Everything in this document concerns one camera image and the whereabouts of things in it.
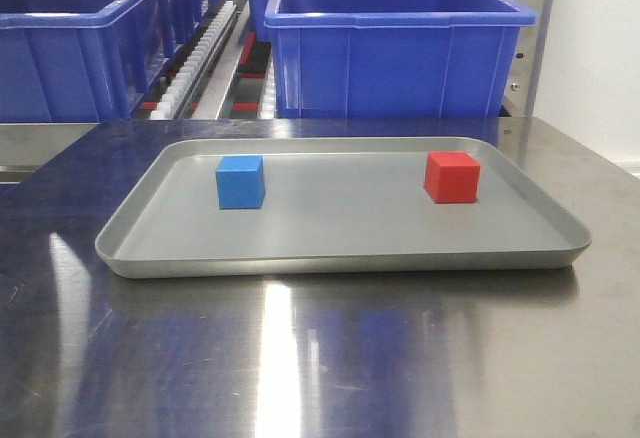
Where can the red cube block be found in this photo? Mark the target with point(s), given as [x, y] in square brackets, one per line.
[452, 177]

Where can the blue cube block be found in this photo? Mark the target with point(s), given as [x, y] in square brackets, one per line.
[240, 182]

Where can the grey metal tray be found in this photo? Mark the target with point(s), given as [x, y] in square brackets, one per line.
[334, 205]

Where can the front right blue bin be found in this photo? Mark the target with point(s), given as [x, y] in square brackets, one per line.
[393, 58]

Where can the rear left blue bin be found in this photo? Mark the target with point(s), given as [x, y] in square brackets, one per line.
[186, 15]

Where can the front left blue bin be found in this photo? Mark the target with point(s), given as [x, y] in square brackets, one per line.
[81, 60]

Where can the steel divider rail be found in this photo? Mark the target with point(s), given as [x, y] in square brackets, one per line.
[215, 94]

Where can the white roller conveyor rail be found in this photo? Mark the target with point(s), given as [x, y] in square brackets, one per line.
[179, 95]

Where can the steel shelf upright post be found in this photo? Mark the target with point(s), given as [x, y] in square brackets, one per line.
[524, 77]

